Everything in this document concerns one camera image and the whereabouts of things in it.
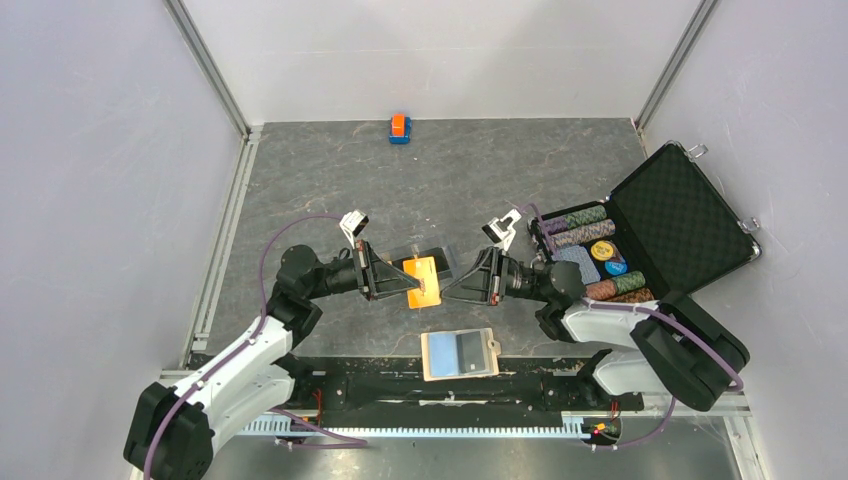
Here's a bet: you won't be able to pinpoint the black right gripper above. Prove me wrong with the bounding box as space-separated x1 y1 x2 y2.
439 246 551 306

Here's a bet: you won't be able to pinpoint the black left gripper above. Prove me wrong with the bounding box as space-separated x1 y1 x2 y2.
305 240 419 300

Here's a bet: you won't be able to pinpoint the gold VIP credit card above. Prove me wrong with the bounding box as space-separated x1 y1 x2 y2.
403 257 442 310

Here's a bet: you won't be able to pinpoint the black and yellow credit cards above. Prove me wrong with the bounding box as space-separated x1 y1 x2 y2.
385 245 455 280

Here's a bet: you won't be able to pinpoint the clear acrylic card box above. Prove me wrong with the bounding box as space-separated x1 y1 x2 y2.
379 235 459 284

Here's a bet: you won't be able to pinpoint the beige leather card holder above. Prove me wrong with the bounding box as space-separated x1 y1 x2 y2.
420 328 501 382

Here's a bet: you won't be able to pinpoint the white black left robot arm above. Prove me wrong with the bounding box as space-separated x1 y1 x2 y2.
123 240 420 479

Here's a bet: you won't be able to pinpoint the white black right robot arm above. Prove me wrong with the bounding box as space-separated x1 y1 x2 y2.
440 247 750 412

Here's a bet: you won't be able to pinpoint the blue patterned playing card deck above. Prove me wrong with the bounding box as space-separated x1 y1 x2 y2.
552 245 601 284

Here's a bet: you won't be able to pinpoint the yellow dealer button chip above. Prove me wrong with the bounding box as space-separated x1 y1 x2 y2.
589 240 617 261

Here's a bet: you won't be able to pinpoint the green blue poker chip stack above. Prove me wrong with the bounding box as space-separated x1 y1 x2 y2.
542 205 607 235

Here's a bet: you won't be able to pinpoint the purple poker chip stack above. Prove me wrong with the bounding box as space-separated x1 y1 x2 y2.
540 219 616 250

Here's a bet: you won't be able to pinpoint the blue round chip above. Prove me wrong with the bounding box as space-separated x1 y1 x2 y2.
604 259 629 276

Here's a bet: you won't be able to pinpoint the brown poker chip stack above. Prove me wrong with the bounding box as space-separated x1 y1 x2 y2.
586 271 655 303

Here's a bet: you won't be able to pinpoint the orange and blue toy car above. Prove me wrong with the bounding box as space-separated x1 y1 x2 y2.
388 113 412 145

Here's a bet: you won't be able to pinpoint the black poker chip case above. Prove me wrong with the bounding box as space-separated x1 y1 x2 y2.
528 141 762 299

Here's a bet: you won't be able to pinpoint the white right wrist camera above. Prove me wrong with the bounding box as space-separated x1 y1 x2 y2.
481 208 522 252

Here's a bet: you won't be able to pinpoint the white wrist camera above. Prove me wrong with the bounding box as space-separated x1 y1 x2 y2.
339 209 369 248
481 208 522 252

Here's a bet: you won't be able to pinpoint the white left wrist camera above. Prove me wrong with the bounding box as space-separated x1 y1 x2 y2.
339 209 369 248

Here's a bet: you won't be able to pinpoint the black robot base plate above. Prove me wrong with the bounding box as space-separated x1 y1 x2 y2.
281 357 644 429

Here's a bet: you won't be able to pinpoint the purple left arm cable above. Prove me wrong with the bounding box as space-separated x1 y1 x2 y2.
142 213 370 480

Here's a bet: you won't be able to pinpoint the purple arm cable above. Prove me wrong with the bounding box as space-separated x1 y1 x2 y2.
519 202 745 452
142 213 370 480

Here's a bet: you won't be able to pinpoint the white slotted cable duct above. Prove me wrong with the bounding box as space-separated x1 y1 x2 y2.
237 413 614 441

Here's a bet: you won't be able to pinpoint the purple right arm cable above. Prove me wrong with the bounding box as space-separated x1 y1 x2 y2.
519 202 745 452

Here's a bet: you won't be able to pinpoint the aluminium frame post left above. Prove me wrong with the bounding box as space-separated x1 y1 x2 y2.
163 0 252 139

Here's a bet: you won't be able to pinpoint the aluminium frame post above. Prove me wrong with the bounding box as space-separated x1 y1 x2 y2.
633 0 721 134
163 0 252 139

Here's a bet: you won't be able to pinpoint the aluminium frame post right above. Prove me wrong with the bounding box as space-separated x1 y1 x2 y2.
633 0 721 134

